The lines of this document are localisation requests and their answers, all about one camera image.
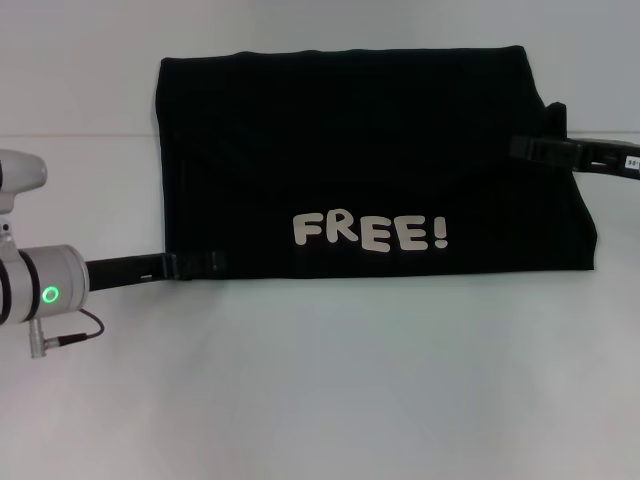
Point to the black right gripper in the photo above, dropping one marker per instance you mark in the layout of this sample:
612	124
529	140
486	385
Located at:
610	157

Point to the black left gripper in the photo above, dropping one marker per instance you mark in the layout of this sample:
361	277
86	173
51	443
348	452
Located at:
125	272

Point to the black shirt with FREE print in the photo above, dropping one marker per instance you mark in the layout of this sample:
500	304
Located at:
350	150

